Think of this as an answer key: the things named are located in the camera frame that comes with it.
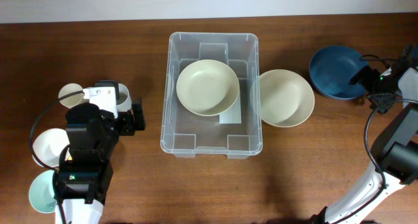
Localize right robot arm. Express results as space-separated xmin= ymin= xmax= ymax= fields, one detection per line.
xmin=309 ymin=44 xmax=417 ymax=223

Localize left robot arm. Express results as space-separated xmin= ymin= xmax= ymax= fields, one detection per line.
xmin=52 ymin=98 xmax=146 ymax=223

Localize mint small bowl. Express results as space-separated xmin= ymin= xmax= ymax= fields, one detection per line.
xmin=29 ymin=170 xmax=57 ymax=214

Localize clear plastic storage bin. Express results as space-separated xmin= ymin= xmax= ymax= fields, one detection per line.
xmin=160 ymin=32 xmax=263 ymax=159

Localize cream bowl inside bin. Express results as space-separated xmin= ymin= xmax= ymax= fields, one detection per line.
xmin=176 ymin=59 xmax=240 ymax=117

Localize dark blue bowl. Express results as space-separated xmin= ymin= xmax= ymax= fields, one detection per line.
xmin=309 ymin=45 xmax=368 ymax=101

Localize cream paper cup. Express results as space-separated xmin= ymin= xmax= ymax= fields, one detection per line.
xmin=57 ymin=83 xmax=85 ymax=109

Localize cream bowl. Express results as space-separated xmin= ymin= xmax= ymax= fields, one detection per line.
xmin=249 ymin=69 xmax=315 ymax=128
xmin=176 ymin=59 xmax=240 ymax=117

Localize white small bowl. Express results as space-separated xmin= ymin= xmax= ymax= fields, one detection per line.
xmin=33 ymin=128 xmax=69 ymax=167

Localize grey paper cup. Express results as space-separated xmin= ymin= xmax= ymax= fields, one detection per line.
xmin=116 ymin=83 xmax=132 ymax=112

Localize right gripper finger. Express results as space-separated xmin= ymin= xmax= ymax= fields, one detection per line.
xmin=368 ymin=93 xmax=397 ymax=114
xmin=349 ymin=65 xmax=372 ymax=86

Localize white label in bin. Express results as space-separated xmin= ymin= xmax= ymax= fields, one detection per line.
xmin=219 ymin=95 xmax=242 ymax=124

